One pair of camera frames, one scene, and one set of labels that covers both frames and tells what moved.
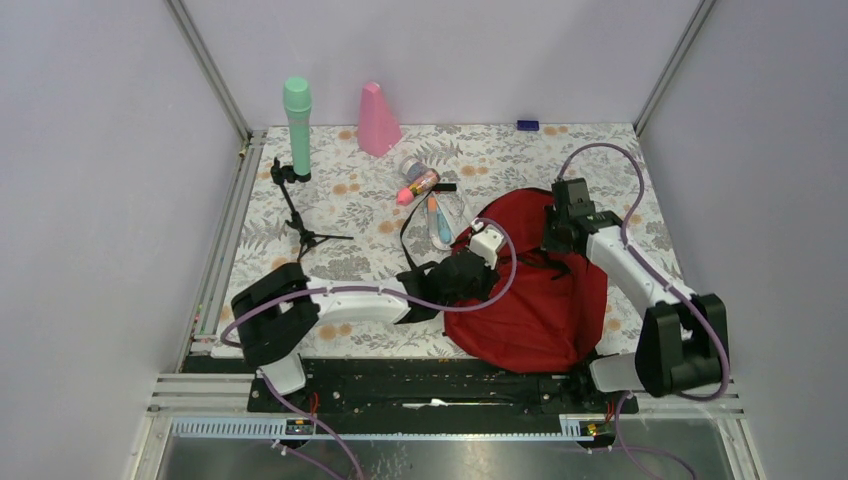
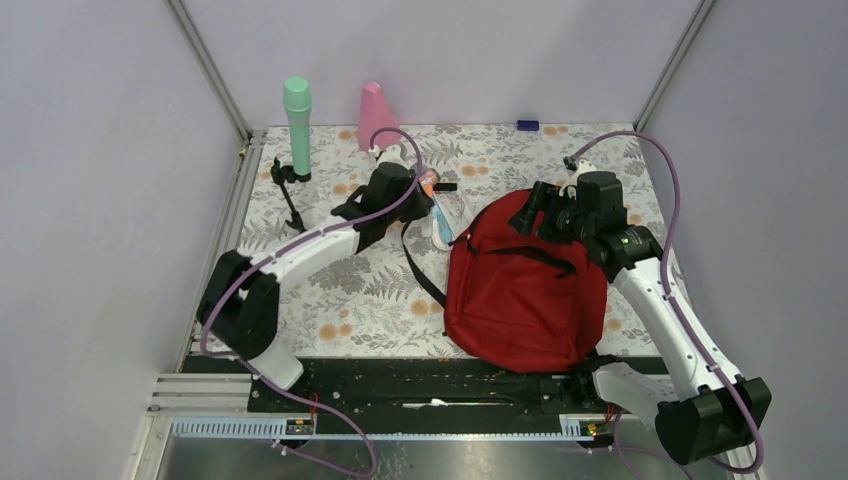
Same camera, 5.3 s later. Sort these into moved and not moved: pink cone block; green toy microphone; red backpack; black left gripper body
Moved: black left gripper body
Not moved: red backpack; pink cone block; green toy microphone
